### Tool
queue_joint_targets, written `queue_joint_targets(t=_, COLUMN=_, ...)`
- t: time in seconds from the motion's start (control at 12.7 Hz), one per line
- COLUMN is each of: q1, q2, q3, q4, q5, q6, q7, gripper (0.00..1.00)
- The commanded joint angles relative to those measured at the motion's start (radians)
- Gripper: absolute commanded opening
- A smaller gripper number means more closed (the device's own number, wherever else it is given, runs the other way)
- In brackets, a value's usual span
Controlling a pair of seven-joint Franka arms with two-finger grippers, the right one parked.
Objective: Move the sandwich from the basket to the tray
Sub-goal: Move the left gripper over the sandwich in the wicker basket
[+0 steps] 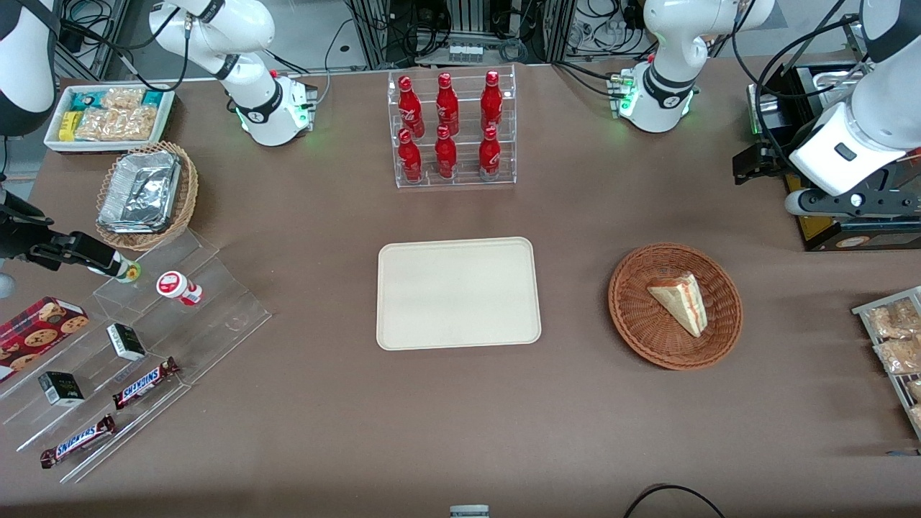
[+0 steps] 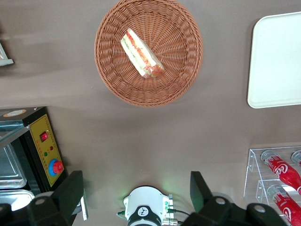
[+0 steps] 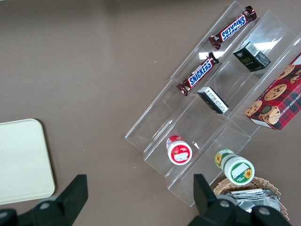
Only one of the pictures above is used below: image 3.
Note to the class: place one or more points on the red tartan cookie box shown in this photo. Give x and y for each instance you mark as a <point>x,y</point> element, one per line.
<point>277,99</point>

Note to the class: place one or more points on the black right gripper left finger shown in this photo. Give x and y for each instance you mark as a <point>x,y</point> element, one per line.
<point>63,207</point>

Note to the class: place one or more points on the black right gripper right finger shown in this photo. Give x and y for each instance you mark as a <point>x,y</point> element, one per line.
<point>211,209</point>

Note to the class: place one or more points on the beige plastic tray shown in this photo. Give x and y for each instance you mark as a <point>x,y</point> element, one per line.
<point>23,162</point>

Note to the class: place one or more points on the wicker basket holding foil trays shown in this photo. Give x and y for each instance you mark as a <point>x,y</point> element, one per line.
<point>225,186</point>

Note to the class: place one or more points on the silver foil tray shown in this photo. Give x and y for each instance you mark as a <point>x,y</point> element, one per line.
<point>249,200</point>

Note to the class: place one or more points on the small black carton box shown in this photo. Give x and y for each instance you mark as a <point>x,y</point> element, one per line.
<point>212,100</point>
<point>251,58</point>

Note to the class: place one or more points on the Snickers chocolate bar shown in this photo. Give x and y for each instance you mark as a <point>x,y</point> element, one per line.
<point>232,27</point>
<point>200,73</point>

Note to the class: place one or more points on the green lid sunflower jar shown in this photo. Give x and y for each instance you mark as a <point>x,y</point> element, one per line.
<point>240,171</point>

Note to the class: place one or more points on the clear acrylic tiered stand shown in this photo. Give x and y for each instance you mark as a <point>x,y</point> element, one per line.
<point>164,113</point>

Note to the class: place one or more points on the red lid small jar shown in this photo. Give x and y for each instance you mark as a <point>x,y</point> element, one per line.
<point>179,153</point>

